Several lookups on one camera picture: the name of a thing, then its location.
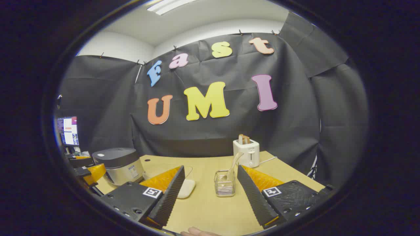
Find grey silver rice cooker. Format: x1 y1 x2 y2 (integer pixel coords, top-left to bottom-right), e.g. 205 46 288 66
92 147 145 186

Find wooden spoon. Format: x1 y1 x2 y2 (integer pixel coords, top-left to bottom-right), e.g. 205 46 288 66
226 152 245 181

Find metal wire chopstick holder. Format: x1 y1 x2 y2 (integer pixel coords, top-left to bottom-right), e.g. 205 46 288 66
214 169 236 197

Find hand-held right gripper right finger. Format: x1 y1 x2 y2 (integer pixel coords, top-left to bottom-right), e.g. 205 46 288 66
237 165 335 229

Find white toaster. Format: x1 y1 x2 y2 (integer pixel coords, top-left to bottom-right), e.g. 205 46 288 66
233 139 260 168

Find computer monitor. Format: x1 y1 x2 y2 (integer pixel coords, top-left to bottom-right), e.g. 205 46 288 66
57 116 79 147

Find white rice box clear lid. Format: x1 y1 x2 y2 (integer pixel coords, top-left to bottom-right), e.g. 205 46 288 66
143 166 197 199

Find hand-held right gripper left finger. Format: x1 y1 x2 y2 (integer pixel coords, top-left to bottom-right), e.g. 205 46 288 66
98 166 186 227

